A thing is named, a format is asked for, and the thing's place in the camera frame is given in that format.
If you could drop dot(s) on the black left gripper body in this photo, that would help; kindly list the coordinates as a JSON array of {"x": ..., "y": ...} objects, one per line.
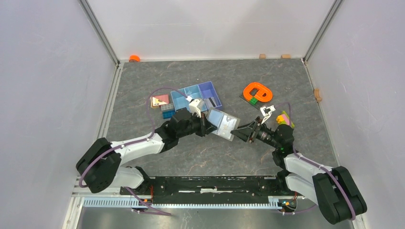
[{"x": 194, "y": 125}]

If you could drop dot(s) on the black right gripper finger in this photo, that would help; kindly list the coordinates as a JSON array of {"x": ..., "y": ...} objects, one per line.
[
  {"x": 252, "y": 125},
  {"x": 243, "y": 133}
]

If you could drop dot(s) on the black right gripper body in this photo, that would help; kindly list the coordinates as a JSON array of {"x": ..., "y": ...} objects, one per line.
[{"x": 262, "y": 133}]

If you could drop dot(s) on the white card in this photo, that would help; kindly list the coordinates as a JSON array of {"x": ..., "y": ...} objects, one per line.
[{"x": 228, "y": 123}]

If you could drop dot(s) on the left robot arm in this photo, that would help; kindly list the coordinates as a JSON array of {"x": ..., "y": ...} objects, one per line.
[{"x": 104, "y": 163}]

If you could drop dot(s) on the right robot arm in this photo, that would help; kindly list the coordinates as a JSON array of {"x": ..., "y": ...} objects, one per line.
[{"x": 332, "y": 189}]

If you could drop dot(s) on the pink card box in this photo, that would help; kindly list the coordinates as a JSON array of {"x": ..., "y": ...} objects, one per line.
[{"x": 159, "y": 100}]

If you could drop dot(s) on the green block on black plate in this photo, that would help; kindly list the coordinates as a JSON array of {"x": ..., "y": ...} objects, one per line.
[{"x": 253, "y": 102}]

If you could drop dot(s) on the colourful building block stack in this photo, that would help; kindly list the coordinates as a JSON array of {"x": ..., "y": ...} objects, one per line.
[{"x": 283, "y": 118}]

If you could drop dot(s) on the light blue left drawer box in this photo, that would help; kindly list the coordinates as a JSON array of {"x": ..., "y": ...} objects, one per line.
[{"x": 179, "y": 99}]

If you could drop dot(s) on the light blue drawer box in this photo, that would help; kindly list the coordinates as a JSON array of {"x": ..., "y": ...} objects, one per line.
[
  {"x": 179, "y": 99},
  {"x": 195, "y": 93}
]

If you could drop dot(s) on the blue building block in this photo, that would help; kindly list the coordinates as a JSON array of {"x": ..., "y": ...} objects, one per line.
[{"x": 168, "y": 114}]

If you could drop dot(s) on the clear plastic block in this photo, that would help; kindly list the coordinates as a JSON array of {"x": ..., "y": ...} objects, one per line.
[{"x": 167, "y": 107}]

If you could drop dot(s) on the purple plastic drawer box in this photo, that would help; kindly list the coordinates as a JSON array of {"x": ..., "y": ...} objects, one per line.
[{"x": 207, "y": 89}]

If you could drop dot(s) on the light blue middle drawer box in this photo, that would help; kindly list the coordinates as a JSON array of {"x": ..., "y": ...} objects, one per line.
[{"x": 195, "y": 93}]

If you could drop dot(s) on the wooden arch piece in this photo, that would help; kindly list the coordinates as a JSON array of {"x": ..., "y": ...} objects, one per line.
[{"x": 317, "y": 95}]

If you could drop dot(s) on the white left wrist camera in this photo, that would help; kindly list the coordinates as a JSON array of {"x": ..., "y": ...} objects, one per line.
[{"x": 195, "y": 106}]

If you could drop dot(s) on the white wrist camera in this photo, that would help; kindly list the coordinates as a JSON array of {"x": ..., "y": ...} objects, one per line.
[
  {"x": 266, "y": 112},
  {"x": 195, "y": 106}
]

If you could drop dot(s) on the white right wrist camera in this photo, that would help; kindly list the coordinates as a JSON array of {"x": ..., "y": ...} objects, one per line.
[{"x": 266, "y": 112}]

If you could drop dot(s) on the orange plastic ring toy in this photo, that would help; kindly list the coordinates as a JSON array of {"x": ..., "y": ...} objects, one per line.
[{"x": 257, "y": 91}]

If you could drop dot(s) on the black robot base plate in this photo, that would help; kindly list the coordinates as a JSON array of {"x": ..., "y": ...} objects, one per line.
[{"x": 211, "y": 189}]

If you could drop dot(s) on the orange cap at wall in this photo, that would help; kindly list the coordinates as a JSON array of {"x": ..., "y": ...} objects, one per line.
[{"x": 134, "y": 58}]

